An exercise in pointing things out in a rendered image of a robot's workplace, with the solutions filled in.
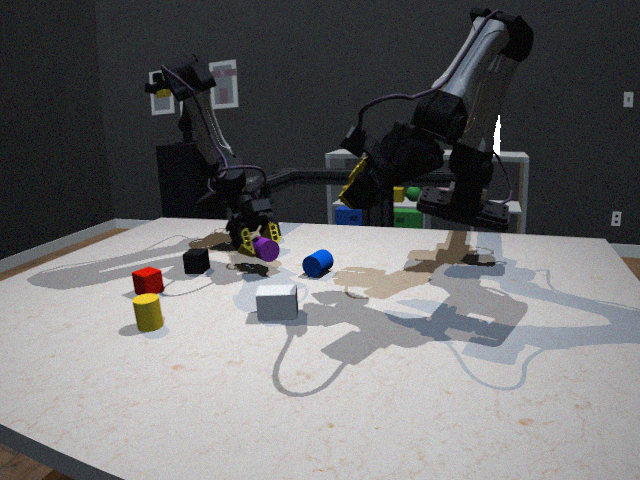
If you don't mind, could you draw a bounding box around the yellow cylinder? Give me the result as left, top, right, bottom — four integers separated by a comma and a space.
132, 293, 164, 332

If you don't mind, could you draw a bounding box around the red cube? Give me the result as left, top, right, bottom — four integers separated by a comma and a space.
132, 267, 164, 295

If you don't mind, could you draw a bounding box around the purple cylinder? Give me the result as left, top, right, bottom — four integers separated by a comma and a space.
252, 236, 280, 262

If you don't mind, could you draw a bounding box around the blue cylinder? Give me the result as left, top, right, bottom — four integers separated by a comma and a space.
302, 249, 334, 277

